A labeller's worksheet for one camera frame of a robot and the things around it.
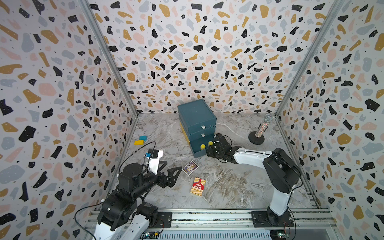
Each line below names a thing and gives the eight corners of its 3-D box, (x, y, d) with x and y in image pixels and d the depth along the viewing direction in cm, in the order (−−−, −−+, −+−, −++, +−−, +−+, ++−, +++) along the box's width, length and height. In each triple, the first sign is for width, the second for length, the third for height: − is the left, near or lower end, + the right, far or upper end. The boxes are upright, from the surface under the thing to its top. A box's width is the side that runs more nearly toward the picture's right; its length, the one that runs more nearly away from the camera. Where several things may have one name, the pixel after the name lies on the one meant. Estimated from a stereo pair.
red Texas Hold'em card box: (189, 193, 84) (189, 192, 83) (194, 178, 90) (194, 176, 88) (201, 197, 83) (201, 195, 81) (205, 181, 89) (205, 179, 87)
